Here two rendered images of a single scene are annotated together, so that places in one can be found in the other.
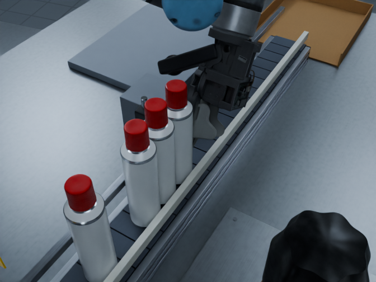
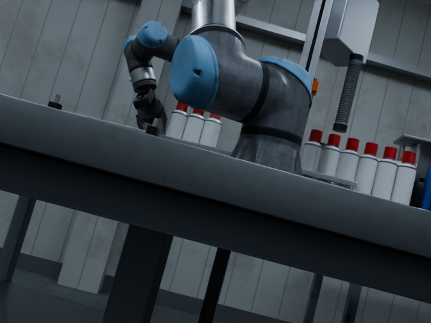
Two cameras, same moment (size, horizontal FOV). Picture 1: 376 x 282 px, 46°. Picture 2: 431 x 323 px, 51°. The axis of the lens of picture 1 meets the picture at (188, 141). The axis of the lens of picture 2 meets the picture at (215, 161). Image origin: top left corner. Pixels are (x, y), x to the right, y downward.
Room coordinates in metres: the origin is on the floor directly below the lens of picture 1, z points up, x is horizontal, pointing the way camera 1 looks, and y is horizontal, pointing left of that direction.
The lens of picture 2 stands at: (0.91, 1.30, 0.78)
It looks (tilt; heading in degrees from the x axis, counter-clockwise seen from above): 7 degrees up; 247
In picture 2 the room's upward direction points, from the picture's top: 15 degrees clockwise
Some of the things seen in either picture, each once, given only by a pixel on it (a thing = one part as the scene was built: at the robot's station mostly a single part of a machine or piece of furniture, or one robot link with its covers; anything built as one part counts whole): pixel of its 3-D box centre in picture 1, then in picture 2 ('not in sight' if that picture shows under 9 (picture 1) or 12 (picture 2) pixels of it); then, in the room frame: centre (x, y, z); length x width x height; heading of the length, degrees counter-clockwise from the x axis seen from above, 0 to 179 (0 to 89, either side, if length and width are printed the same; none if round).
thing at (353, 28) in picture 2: not in sight; (343, 22); (0.23, 0.29, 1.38); 0.17 x 0.10 x 0.19; 24
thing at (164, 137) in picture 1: (159, 154); (191, 136); (0.48, 0.05, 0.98); 0.05 x 0.05 x 0.20
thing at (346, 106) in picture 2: not in sight; (347, 93); (0.19, 0.34, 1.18); 0.04 x 0.04 x 0.21
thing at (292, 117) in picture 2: not in sight; (275, 99); (0.51, 0.56, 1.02); 0.13 x 0.12 x 0.14; 2
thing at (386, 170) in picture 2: not in sight; (383, 182); (0.00, 0.34, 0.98); 0.05 x 0.05 x 0.20
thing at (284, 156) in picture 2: not in sight; (266, 160); (0.50, 0.56, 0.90); 0.15 x 0.15 x 0.10
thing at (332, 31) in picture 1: (311, 20); not in sight; (1.13, -0.35, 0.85); 0.30 x 0.26 x 0.04; 149
